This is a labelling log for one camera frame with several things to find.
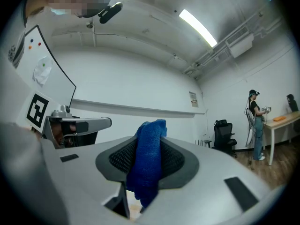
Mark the white air conditioner unit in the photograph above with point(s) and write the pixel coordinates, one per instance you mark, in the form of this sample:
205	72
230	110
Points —
240	46

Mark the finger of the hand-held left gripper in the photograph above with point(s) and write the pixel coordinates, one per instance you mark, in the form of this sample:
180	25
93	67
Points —
100	123

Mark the person's gray printed t-shirt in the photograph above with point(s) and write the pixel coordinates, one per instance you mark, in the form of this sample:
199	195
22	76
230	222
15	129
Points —
17	43

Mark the crumpled white paper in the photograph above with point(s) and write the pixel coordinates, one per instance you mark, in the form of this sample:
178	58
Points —
42	74

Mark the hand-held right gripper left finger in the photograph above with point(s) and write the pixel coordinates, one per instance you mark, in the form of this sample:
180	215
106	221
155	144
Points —
89	172

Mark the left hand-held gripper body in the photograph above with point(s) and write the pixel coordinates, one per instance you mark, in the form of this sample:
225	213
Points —
37	111

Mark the ceiling smoke detector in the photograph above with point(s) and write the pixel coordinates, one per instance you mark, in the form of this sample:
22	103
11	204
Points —
89	25

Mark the orange item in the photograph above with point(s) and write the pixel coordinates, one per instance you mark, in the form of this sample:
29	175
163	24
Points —
279	118

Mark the blue wiping cloth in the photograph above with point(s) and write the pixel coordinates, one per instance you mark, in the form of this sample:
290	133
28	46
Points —
147	163

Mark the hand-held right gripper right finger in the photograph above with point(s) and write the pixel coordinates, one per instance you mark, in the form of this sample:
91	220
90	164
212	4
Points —
211	184

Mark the black framed whiteboard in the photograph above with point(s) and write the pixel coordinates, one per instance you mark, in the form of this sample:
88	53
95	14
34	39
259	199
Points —
56	78

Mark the wall poster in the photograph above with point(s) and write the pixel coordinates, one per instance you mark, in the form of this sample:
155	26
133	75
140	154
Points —
193	99

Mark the long ceiling light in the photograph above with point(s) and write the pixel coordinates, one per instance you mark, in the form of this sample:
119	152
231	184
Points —
197	27

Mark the white ceiling pipes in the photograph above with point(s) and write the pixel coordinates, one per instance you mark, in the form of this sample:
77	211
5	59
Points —
206	57

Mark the white wall rail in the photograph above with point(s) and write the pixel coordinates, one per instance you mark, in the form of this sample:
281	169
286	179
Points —
140	109

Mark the black head-worn camera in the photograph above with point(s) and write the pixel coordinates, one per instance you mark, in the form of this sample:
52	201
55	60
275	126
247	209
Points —
110	13

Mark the person's left hand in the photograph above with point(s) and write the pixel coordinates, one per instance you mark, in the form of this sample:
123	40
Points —
58	137

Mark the wooden desk with white legs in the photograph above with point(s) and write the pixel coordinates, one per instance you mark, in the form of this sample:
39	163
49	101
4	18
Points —
281	122

